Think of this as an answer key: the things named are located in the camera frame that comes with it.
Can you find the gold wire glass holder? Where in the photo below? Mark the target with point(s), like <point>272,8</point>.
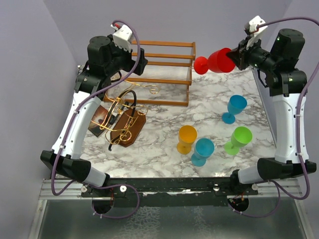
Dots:
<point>125,118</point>

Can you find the wooden wine glass rack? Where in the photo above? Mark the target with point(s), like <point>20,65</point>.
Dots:
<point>171,65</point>

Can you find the green plastic wine glass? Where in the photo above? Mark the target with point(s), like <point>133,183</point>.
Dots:
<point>240,137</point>

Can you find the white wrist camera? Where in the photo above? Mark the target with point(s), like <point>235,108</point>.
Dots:
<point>251,27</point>
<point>122,36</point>

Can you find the orange plastic wine glass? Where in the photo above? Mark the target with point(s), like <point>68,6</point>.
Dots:
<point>186,137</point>

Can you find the blue plastic wine glass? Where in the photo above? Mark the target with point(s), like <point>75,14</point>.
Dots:
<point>236,105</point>

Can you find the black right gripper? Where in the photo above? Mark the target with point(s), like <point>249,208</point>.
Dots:
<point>239,55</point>

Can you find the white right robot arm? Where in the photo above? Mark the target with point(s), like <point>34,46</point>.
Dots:
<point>285,83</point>

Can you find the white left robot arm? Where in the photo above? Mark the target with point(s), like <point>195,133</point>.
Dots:
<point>107,55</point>

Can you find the dark book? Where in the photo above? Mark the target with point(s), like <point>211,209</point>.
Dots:
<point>97,120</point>

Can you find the black mounting rail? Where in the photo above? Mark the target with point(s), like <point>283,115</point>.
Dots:
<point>169,192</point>

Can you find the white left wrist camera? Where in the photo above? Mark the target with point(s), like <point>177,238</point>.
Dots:
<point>122,36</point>

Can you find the teal plastic wine glass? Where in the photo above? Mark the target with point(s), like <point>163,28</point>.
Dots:
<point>204,148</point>

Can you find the red plastic wine glass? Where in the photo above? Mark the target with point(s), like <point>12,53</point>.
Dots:
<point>217,62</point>

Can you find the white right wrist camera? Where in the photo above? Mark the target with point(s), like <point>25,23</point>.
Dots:
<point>251,27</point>

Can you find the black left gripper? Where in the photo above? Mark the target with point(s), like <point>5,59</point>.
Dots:
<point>130,61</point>

